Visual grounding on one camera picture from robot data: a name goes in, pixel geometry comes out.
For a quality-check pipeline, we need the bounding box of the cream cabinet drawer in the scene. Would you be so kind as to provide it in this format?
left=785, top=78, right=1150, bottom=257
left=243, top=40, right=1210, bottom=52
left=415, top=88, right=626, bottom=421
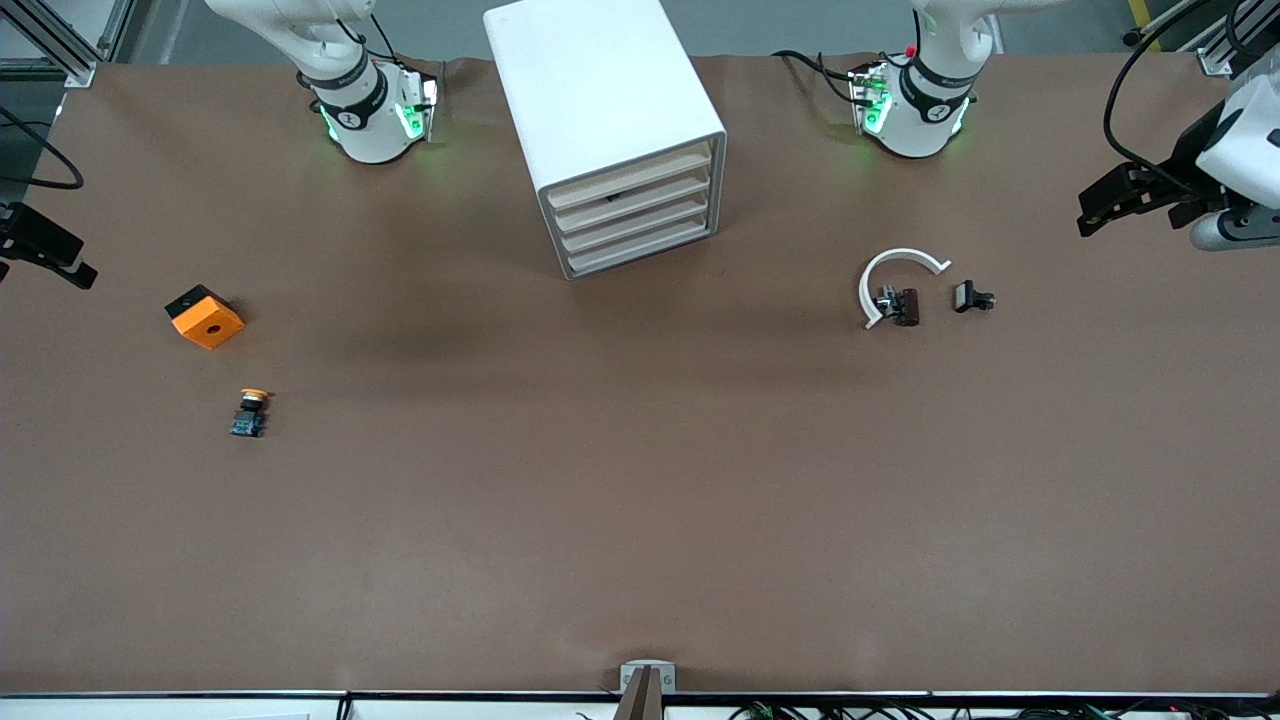
left=563, top=214, right=717, bottom=277
left=557, top=192, right=715, bottom=254
left=552, top=168, right=714, bottom=232
left=547, top=142, right=714, bottom=210

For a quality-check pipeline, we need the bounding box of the brown table cover sheet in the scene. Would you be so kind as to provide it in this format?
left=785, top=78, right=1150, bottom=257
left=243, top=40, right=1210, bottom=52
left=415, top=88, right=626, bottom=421
left=0, top=52, right=1280, bottom=696

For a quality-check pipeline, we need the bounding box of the aluminium frame post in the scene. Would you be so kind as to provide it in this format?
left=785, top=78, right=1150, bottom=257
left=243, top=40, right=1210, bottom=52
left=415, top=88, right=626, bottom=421
left=0, top=0, right=136, bottom=89
left=1120, top=0, right=1280, bottom=79

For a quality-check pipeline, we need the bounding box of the black cable on table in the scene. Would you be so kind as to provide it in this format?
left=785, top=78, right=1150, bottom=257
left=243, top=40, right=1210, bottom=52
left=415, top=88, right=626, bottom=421
left=770, top=48, right=866, bottom=106

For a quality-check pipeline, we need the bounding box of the white curved plastic arc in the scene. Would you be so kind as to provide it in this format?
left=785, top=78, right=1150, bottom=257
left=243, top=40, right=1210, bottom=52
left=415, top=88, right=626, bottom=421
left=858, top=248, right=952, bottom=331

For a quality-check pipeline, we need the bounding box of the brown small clip component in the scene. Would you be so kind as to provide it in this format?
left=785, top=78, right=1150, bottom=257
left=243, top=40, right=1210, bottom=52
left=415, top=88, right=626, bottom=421
left=874, top=285, right=921, bottom=328

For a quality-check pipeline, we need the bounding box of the black cable bundle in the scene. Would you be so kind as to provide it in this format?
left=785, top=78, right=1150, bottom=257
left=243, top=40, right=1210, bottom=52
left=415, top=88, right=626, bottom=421
left=728, top=700, right=1280, bottom=720

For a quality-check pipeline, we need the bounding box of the orange block with black side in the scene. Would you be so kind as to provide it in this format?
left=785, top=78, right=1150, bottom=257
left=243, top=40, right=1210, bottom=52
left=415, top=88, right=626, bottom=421
left=164, top=284, right=246, bottom=351

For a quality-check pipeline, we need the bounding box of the white drawer cabinet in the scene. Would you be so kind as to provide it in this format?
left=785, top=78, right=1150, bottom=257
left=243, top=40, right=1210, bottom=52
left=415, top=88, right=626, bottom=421
left=483, top=0, right=728, bottom=282

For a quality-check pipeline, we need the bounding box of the yellow push button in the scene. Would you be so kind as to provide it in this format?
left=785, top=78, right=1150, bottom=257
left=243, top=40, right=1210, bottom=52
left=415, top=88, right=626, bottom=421
left=229, top=387, right=274, bottom=440

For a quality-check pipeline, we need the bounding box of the grey metal table bracket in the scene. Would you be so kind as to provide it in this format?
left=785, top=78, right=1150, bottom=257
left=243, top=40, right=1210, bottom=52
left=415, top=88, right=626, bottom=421
left=620, top=661, right=677, bottom=694

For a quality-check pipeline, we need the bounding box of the white table edge rail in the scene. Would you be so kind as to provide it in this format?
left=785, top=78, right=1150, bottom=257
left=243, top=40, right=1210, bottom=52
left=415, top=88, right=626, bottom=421
left=0, top=690, right=1280, bottom=720

